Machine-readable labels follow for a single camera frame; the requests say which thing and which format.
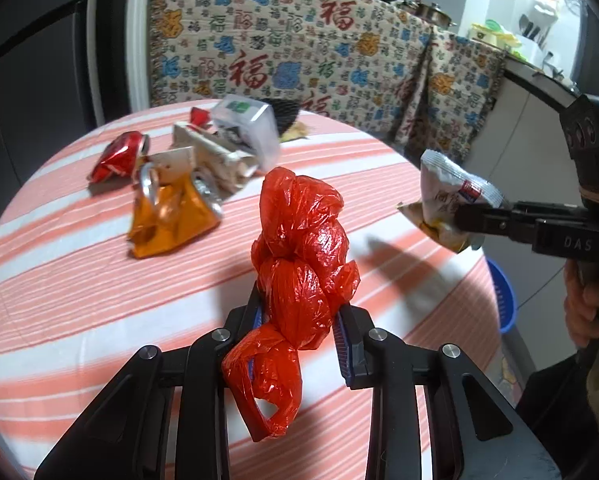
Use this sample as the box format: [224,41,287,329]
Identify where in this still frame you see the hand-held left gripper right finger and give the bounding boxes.
[331,304,563,480]

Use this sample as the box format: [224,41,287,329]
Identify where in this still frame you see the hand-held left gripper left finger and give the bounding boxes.
[34,280,270,480]

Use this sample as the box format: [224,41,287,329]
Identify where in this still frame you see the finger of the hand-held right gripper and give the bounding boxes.
[454,202,587,245]

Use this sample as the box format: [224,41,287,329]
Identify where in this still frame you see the white snack packet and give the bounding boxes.
[397,149,510,253]

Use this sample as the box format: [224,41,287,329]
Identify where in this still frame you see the red plastic bag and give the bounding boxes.
[222,166,361,443]

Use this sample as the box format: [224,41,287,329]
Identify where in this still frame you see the blue plastic basket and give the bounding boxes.
[486,258,519,337]

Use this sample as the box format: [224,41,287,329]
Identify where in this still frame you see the red crushed can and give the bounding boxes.
[89,131,150,183]

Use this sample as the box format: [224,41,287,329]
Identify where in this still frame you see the black mesh sleeve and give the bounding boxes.
[260,98,301,136]

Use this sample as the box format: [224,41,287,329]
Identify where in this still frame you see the person's right hand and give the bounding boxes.
[564,260,599,350]

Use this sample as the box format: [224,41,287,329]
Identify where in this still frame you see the dark countertop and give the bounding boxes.
[502,52,583,113]

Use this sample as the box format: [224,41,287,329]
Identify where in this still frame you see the orange crushed can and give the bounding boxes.
[126,160,225,260]

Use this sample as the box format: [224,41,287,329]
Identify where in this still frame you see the knife rack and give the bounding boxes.
[518,13,551,45]

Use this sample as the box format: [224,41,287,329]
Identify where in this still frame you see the narrow printed cloth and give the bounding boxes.
[389,25,506,147]

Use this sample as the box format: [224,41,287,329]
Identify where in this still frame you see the yellow green containers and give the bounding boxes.
[468,19,524,55]

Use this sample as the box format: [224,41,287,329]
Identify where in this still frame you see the beige crushed paper carton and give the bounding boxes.
[172,122,260,192]

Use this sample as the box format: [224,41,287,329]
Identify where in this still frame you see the yellow peel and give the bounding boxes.
[279,122,313,142]

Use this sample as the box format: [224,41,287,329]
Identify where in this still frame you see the steel pot with lid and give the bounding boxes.
[397,0,457,29]

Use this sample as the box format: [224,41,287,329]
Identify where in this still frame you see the large printed cloth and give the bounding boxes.
[146,0,433,143]

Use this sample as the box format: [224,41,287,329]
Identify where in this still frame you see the dark cabinet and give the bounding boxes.
[0,0,132,241]

